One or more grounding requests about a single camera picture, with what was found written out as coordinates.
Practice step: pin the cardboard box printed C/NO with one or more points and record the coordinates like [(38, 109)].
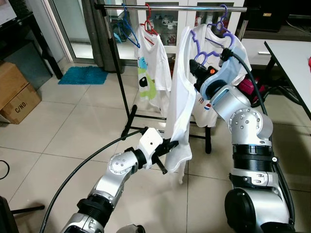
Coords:
[(17, 92)]

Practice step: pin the plain white T-shirt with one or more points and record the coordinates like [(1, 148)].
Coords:
[(177, 97)]

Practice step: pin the blue plastic hanger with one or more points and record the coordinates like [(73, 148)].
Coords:
[(131, 38)]

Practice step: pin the chrome and black clothes rack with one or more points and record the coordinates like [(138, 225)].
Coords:
[(170, 8)]

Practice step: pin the white table dark legs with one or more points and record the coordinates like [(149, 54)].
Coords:
[(294, 58)]

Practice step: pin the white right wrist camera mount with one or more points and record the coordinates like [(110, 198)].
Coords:
[(228, 73)]

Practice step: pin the red plastic hanger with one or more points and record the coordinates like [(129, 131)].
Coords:
[(147, 24)]

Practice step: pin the white T-shirt green print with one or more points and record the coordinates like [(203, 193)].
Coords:
[(155, 73)]

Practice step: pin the pink bag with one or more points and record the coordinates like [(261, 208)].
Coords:
[(252, 92)]

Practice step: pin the black furniture unit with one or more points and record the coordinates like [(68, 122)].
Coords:
[(24, 48)]

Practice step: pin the white glass-door cabinet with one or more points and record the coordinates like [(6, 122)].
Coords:
[(167, 29)]

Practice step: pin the white low cabinet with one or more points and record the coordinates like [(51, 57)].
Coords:
[(257, 48)]

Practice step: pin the black stand base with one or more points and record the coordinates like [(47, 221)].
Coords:
[(6, 218)]

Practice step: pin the aluminium sliding glass door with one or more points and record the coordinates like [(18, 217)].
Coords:
[(73, 29)]

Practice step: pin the grey curtain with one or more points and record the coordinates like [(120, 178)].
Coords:
[(97, 39)]

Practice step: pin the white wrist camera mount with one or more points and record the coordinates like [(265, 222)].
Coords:
[(228, 73), (149, 143)]

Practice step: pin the teal shaggy floor mat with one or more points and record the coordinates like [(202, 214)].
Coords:
[(82, 75)]

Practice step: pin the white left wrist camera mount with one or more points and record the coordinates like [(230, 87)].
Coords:
[(149, 143)]

